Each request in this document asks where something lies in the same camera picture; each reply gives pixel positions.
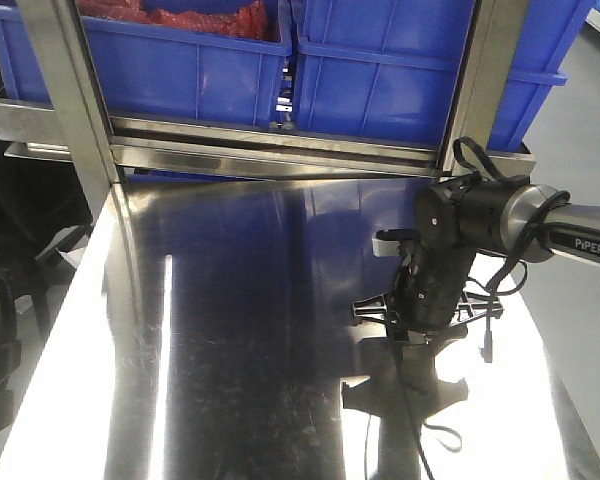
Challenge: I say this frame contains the blue bin right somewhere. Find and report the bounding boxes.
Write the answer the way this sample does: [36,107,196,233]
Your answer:
[291,1,593,151]

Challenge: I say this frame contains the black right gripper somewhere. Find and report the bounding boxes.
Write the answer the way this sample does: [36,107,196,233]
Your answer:
[352,240,504,341]

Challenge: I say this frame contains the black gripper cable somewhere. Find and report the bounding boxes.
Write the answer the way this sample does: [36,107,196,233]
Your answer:
[452,136,571,364]

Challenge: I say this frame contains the blue bin with red parts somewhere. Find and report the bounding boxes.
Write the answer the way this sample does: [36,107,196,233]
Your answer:
[82,1,292,127]

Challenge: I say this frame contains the steel rack frame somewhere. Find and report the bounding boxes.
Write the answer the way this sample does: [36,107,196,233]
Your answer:
[0,1,529,210]

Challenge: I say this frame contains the red mesh packaged parts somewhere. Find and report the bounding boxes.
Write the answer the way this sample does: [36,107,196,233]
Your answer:
[78,1,269,40]

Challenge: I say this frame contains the blue bin far left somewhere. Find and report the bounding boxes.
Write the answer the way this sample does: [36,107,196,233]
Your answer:
[0,1,51,104]

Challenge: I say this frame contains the wrist camera mount grey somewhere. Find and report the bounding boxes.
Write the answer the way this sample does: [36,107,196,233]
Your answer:
[372,229,418,258]

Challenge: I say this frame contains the right robot arm silver black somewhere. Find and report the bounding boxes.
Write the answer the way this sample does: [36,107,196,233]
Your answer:
[352,175,600,334]

